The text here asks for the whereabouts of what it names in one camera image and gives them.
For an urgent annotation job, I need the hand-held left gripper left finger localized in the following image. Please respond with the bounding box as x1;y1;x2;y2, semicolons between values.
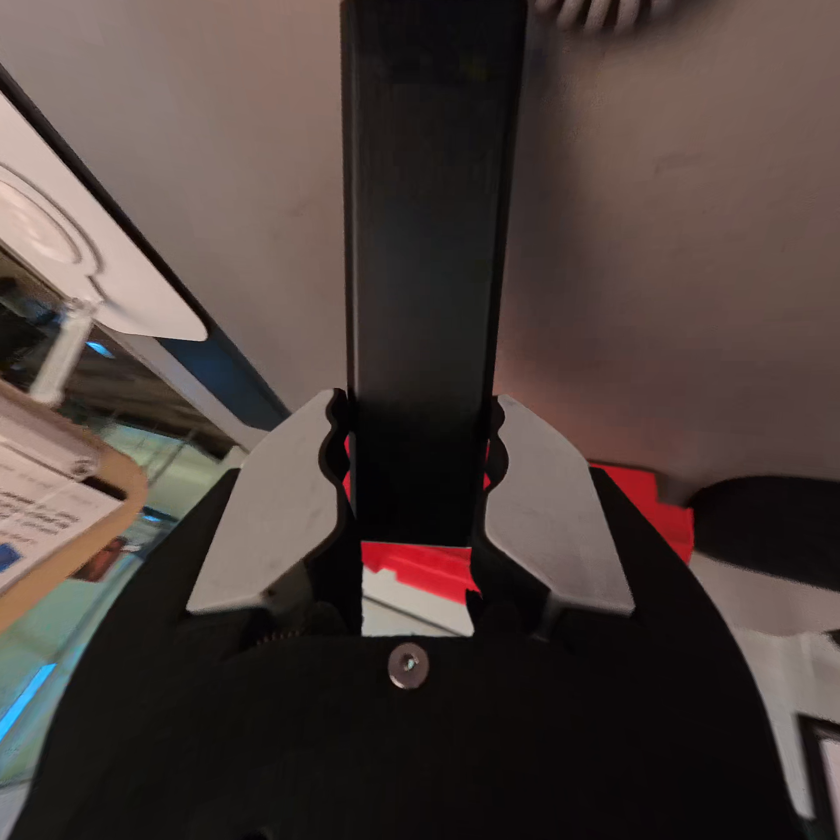
185;388;358;614

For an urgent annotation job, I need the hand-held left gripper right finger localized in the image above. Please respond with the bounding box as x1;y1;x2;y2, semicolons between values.
482;394;635;634

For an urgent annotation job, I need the red plastic bin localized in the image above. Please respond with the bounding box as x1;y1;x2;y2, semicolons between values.
341;436;695;601

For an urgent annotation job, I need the grey cable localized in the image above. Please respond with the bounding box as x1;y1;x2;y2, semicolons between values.
532;0;670;34

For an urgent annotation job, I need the black mesh office chair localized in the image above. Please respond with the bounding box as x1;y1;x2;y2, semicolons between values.
689;476;840;581

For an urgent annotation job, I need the cardboard box with paper label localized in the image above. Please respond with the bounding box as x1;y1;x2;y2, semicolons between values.
0;381;148;634

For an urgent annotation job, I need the white rounded plate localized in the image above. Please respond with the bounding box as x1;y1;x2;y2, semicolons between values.
0;92;211;343

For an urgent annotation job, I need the clear acrylic bracket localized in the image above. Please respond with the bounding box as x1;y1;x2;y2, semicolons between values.
29;298;102;404

